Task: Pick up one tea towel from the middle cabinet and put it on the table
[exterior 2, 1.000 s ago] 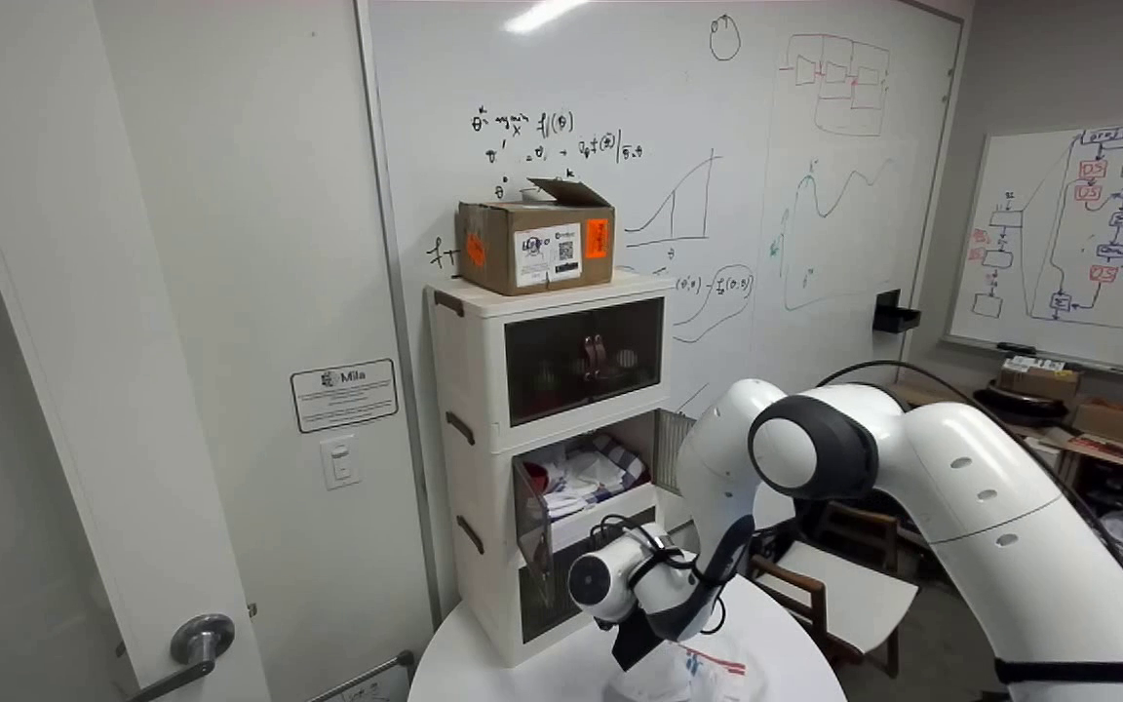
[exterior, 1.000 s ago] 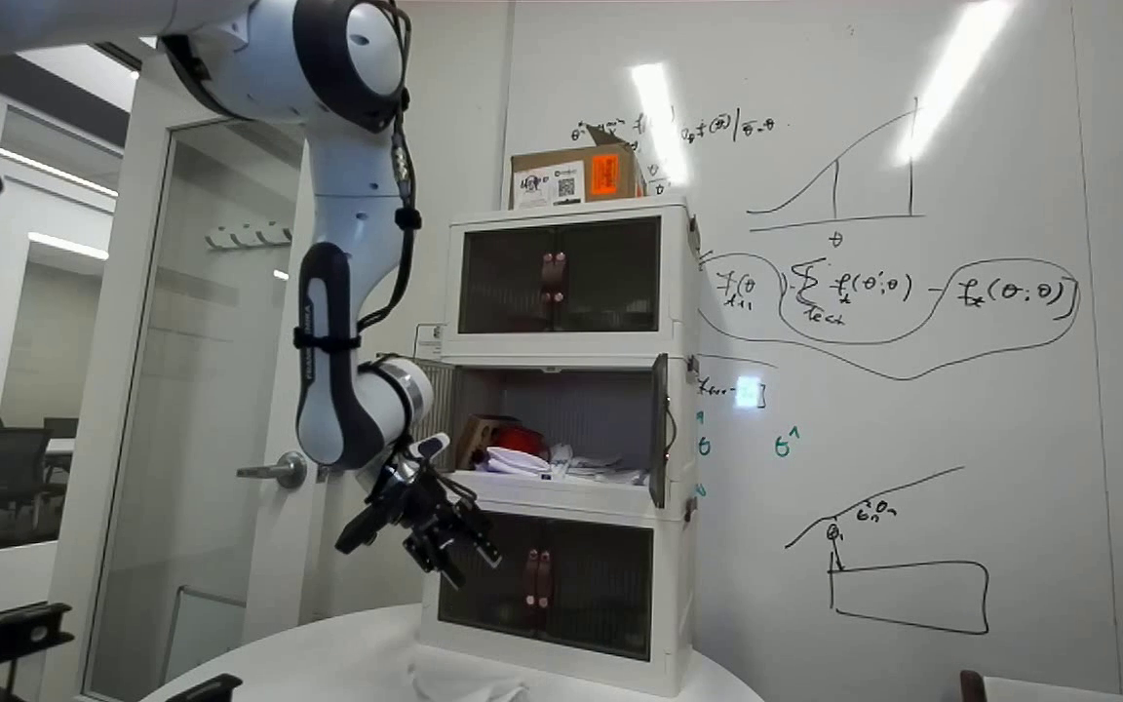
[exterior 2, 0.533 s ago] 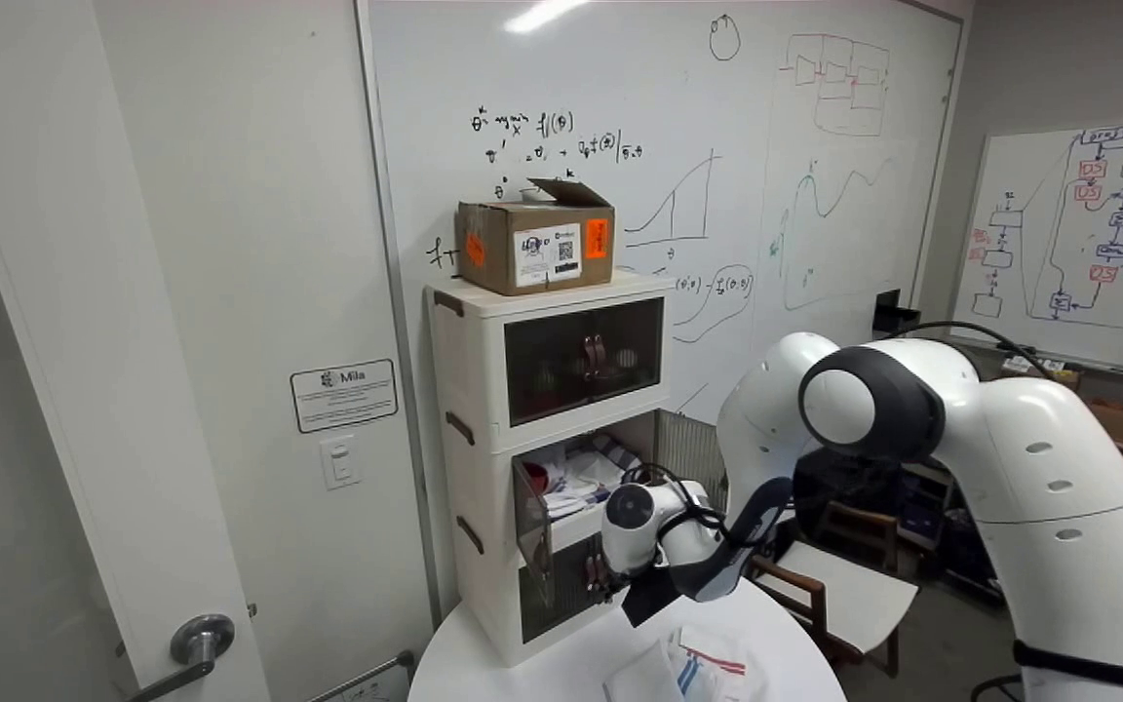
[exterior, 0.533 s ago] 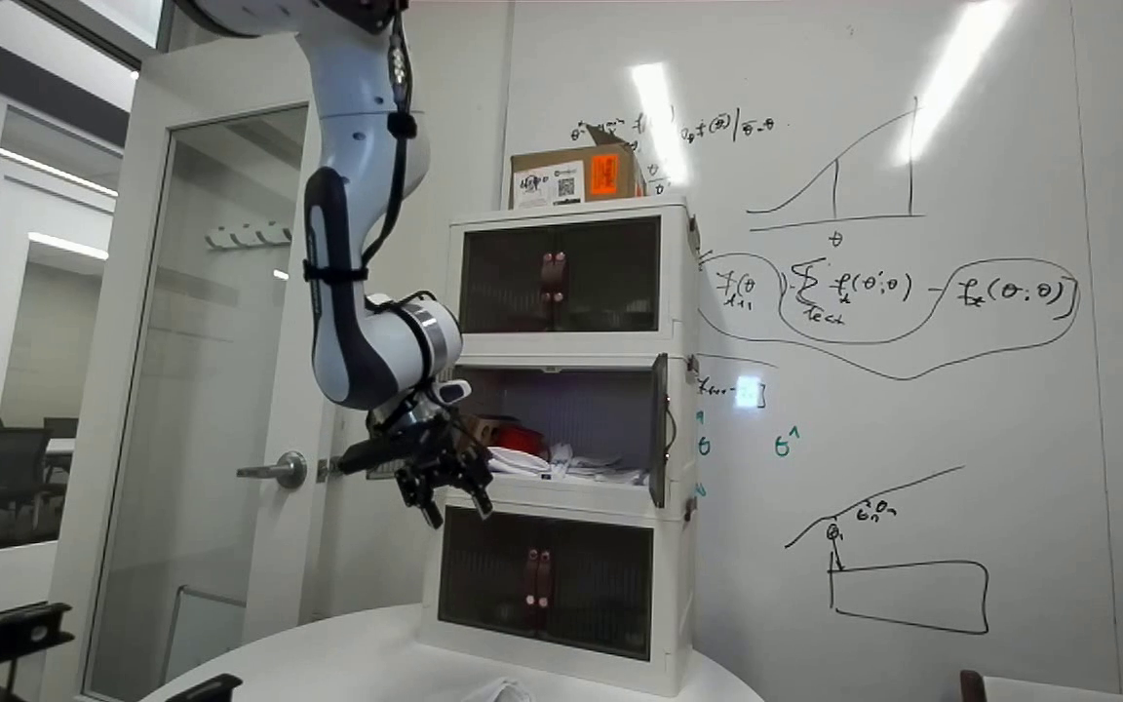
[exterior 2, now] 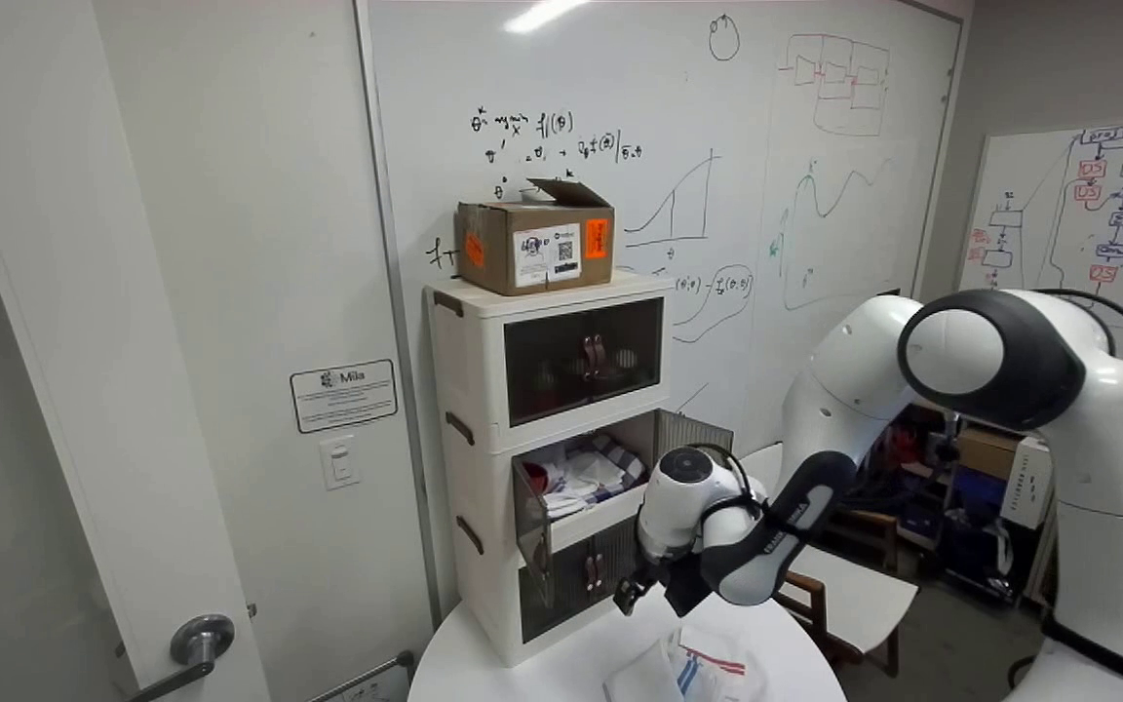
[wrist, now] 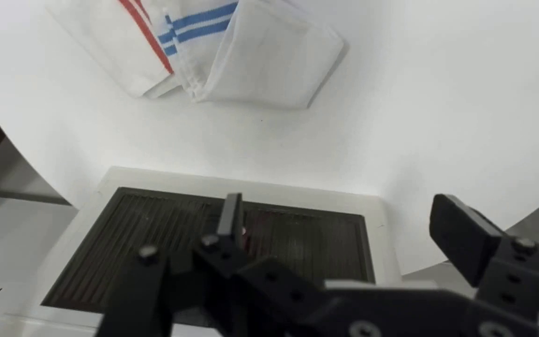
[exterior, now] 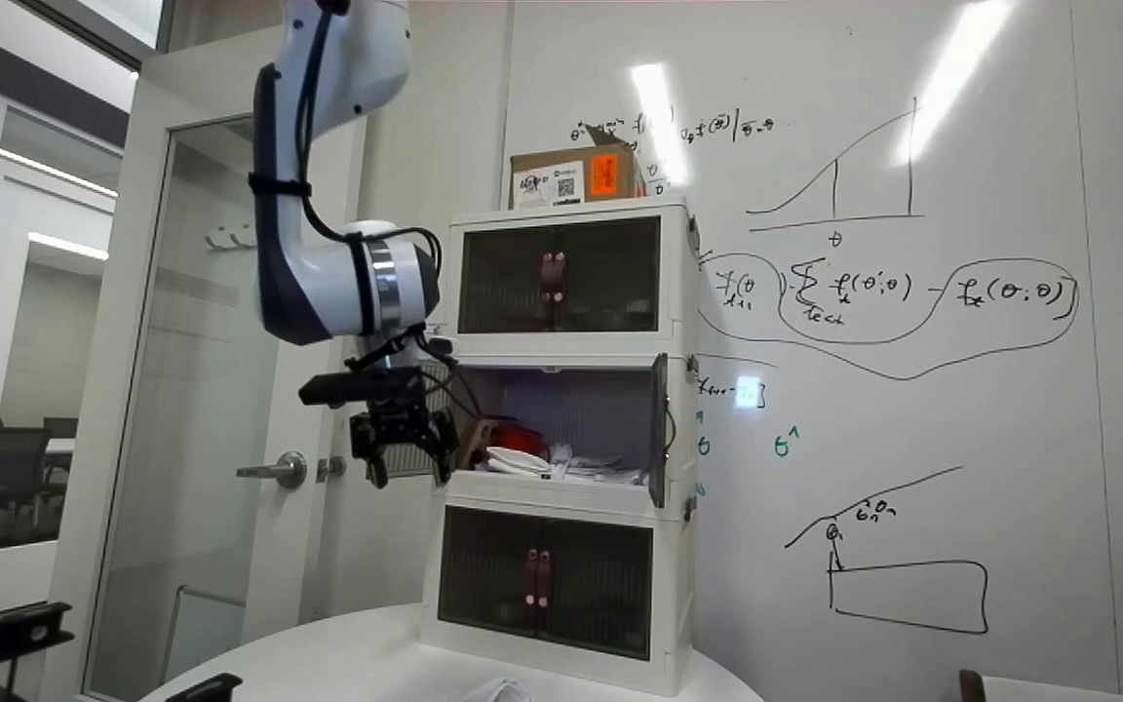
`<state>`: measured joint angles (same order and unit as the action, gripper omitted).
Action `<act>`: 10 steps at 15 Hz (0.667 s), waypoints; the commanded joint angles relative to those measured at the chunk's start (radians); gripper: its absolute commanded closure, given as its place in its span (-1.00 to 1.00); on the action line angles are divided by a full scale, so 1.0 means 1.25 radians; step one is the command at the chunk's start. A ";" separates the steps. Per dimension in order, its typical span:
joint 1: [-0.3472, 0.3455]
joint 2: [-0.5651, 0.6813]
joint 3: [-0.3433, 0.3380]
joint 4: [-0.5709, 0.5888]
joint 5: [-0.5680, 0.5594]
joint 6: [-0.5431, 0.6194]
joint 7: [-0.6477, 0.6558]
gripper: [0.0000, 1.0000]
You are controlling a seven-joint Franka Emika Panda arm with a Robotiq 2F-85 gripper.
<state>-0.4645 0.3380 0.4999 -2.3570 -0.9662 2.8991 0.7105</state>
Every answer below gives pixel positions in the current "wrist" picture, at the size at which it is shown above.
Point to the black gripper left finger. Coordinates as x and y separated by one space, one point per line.
230 218

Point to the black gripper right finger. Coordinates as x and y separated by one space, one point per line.
458 233

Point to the blue-striped white tea towel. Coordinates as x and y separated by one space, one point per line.
269 63

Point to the white three-tier cabinet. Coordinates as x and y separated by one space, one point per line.
157 231

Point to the red-striped white tea towel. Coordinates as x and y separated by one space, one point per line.
106 44

